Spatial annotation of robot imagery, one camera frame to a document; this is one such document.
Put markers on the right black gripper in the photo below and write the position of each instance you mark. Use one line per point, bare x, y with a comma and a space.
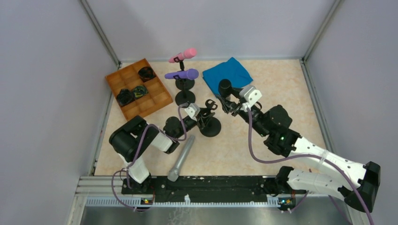
233, 106

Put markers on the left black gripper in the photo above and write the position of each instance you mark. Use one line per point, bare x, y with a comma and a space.
200, 117

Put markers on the black mic stand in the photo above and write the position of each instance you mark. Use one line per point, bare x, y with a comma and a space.
185, 96
215, 128
183, 83

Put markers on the purple microphone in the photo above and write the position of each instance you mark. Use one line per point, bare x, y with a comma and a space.
190, 74

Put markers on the pink microphone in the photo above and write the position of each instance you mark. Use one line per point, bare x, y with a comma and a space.
187, 54

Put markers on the silver microphone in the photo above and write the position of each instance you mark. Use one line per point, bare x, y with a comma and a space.
176, 169

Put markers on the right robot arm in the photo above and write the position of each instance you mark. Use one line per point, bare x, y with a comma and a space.
354, 183

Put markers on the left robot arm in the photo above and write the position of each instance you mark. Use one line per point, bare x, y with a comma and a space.
132, 139

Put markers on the blue folded cloth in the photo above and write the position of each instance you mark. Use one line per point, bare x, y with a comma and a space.
231, 70

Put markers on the yellow-green bundle in tray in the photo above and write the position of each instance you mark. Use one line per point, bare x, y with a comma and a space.
139, 92

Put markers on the black item in tray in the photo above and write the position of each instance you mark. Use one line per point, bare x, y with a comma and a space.
146, 74

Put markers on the black bundle in tray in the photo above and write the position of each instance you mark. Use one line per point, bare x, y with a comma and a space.
124, 97

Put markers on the orange compartment tray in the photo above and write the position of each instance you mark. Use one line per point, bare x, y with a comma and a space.
128, 78

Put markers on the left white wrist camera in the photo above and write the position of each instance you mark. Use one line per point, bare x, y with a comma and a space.
192, 111

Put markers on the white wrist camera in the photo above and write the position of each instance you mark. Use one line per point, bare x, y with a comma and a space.
192, 111
251, 96

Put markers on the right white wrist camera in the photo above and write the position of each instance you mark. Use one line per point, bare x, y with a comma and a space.
251, 96

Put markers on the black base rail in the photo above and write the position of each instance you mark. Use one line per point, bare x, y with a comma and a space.
207, 189

